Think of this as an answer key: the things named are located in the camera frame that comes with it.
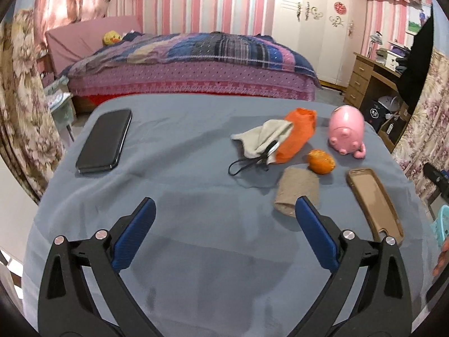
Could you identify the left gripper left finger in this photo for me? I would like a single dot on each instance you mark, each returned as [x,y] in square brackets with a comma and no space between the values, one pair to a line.
[66,306]

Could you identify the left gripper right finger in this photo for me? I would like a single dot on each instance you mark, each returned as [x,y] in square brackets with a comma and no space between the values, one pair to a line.
[367,293]

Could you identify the orange peel piece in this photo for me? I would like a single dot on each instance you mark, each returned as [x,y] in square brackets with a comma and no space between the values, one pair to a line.
[320,162]

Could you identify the brown cardboard tube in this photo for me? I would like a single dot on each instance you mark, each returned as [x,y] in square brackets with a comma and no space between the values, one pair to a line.
[293,184]

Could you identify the orange cloth pouch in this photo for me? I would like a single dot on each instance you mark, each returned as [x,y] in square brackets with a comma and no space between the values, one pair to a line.
[304,124]

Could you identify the white cloth with black string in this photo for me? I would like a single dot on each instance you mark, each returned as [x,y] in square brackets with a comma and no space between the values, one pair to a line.
[259,145]

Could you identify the right hand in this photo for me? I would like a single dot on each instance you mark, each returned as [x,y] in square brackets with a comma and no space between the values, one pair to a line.
[442,259]

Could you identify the light blue plastic basket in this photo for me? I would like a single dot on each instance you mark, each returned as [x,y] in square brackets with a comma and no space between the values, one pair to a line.
[440,226]

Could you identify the tan phone case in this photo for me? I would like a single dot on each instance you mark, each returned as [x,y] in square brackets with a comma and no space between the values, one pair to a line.
[375,203]

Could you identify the black box under desk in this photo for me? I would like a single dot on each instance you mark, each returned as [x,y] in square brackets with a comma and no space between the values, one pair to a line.
[375,114]

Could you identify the pink pig mug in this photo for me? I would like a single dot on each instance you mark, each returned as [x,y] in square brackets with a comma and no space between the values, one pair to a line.
[346,131]

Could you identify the wooden desk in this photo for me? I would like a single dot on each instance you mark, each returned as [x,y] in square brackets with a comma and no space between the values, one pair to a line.
[371,80]

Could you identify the desk lamp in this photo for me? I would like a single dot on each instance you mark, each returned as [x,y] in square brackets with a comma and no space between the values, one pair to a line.
[374,39]

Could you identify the black smartphone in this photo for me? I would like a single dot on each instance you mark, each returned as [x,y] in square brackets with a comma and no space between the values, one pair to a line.
[103,147]

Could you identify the grey table cloth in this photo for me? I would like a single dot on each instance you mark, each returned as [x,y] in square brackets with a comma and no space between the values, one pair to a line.
[219,260]

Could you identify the floral curtain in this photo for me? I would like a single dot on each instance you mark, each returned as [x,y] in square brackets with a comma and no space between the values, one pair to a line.
[31,146]

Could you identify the white wardrobe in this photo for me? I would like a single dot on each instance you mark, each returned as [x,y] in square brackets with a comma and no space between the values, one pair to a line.
[328,33]

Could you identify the bed with plaid blanket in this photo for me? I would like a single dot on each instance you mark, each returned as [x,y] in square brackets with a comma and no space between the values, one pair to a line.
[194,63]

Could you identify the pink headboard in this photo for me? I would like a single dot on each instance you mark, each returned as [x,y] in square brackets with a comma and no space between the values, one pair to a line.
[70,43]

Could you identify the yellow duck plush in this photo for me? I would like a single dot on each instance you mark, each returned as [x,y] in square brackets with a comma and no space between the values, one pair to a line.
[111,37]

